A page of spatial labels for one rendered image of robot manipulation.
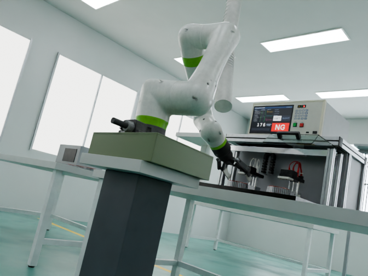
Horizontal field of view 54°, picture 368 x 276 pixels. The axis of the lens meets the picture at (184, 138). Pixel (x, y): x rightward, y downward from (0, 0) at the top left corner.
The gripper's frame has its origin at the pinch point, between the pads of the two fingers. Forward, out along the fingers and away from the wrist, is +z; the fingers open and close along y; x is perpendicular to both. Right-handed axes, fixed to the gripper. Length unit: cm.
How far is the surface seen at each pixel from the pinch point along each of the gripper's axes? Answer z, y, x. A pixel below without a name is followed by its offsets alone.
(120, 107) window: 126, 448, -225
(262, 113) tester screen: -8.6, 1.2, -41.9
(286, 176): 2.0, -24.8, -6.1
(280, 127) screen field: -4.3, -12.3, -34.4
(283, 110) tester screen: -9.2, -12.2, -43.0
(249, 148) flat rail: -0.7, 3.2, -20.8
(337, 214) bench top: -16, -62, 23
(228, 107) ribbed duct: 37, 83, -104
